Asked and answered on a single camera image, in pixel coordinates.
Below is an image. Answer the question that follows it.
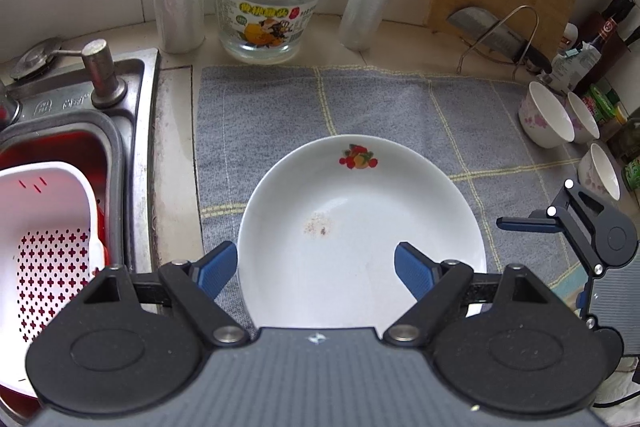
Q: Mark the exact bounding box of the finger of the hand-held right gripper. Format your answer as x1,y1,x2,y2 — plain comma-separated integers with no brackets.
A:
574,274,600,332
496,178,609,279

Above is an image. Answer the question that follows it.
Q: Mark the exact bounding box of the steel cleaver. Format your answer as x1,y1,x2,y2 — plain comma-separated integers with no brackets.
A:
446,7,553,75

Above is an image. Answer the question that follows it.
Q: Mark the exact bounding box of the dark sauce bottle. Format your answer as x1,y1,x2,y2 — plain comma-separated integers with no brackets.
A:
575,0,636,82

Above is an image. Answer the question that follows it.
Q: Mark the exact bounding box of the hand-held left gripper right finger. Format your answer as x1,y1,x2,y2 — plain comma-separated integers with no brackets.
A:
382,241,552,349

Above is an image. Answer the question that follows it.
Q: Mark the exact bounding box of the red basin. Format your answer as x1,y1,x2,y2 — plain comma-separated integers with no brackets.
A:
0,132,113,408

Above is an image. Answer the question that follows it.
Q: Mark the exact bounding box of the metal sink strainer lid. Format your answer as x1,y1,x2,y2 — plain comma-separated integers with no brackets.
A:
9,37,83,81

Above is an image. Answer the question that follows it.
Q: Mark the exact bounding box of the grey checked towel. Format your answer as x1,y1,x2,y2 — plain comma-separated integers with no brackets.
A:
194,64,596,318

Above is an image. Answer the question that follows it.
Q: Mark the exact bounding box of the white colander basket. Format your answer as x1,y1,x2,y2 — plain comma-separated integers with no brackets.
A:
0,161,108,390

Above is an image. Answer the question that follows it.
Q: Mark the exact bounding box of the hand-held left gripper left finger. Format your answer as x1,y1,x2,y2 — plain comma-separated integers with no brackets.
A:
81,240,251,349

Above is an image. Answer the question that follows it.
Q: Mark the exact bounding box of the green seasoning packet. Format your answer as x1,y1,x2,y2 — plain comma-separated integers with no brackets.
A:
587,84,628,128

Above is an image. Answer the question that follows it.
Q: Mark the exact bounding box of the wire knife rack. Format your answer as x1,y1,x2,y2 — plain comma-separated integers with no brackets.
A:
457,5,541,80

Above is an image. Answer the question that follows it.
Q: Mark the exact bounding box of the teal towel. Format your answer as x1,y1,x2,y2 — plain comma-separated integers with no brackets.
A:
547,277,586,320

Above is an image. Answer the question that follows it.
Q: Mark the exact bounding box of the metal soap dispenser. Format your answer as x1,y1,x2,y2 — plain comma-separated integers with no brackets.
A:
82,38,127,108

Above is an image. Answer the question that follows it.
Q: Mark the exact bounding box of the white bowl pink floral print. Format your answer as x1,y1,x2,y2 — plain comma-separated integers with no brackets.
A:
577,143,622,202
517,81,576,148
565,92,601,144

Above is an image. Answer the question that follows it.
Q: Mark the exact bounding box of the stainless steel sink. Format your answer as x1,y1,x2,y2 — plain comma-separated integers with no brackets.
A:
0,47,163,427

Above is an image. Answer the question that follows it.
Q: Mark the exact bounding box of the white green seasoning pouch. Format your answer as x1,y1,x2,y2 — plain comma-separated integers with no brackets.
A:
547,47,601,95

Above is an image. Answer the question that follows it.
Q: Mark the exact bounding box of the metal faucet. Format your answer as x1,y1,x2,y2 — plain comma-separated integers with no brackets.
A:
0,89,22,130

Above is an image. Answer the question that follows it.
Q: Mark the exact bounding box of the round white fruit-print plate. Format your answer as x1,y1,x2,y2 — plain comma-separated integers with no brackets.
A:
237,134,488,330

